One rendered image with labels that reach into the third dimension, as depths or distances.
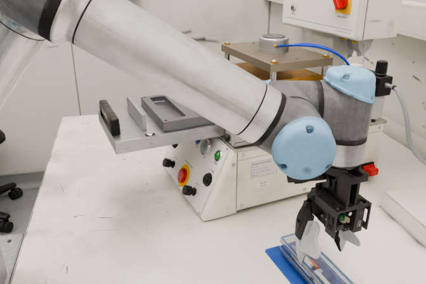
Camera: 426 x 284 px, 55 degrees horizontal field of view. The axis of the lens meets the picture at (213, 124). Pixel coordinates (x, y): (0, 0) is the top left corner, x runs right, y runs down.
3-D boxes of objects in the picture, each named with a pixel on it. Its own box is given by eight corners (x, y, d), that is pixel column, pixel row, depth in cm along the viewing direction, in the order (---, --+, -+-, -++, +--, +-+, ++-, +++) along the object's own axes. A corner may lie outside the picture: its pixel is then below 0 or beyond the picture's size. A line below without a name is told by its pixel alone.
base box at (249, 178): (304, 135, 146) (309, 89, 140) (384, 184, 115) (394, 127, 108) (161, 163, 126) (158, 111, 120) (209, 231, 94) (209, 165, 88)
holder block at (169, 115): (198, 97, 116) (198, 89, 115) (229, 121, 99) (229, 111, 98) (141, 105, 110) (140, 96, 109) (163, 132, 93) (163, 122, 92)
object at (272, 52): (290, 66, 129) (293, 25, 125) (360, 94, 103) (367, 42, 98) (220, 75, 120) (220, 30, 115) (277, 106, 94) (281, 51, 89)
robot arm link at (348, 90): (316, 63, 66) (368, 63, 66) (309, 126, 70) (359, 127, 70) (328, 76, 59) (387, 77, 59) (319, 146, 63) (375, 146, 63)
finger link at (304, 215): (293, 239, 72) (312, 196, 70) (288, 234, 73) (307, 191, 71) (313, 241, 74) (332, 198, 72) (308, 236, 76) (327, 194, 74)
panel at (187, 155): (162, 165, 124) (186, 108, 121) (200, 217, 99) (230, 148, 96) (156, 163, 123) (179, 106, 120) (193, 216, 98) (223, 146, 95)
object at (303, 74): (277, 71, 124) (279, 40, 121) (324, 91, 105) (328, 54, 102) (226, 77, 118) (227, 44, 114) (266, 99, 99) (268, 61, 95)
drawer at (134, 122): (202, 108, 119) (202, 82, 116) (237, 136, 100) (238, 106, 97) (99, 123, 108) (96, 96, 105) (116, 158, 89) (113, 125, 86)
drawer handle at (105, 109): (108, 113, 104) (106, 98, 103) (120, 134, 91) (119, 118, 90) (99, 115, 103) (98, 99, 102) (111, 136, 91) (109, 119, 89)
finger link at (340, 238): (355, 267, 75) (348, 231, 70) (335, 246, 80) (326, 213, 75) (369, 258, 75) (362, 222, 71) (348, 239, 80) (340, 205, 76)
